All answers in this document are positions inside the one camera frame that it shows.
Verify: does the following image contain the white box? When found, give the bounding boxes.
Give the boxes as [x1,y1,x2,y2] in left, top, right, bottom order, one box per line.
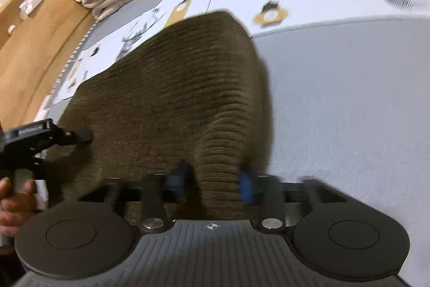
[18,0,44,19]

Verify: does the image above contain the person's left hand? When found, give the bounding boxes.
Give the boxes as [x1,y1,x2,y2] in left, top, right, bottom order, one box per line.
[0,177,38,238]

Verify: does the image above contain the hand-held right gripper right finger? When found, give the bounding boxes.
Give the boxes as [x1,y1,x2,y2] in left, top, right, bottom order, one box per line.
[237,168,352,234]

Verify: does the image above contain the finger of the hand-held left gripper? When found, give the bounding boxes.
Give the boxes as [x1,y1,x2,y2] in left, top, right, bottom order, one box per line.
[55,128,94,147]

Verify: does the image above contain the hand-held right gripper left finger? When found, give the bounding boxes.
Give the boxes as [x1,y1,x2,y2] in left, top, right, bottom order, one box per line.
[101,159,194,234]

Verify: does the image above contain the olive corduroy pants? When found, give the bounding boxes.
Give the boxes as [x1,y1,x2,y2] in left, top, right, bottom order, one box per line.
[45,9,274,224]

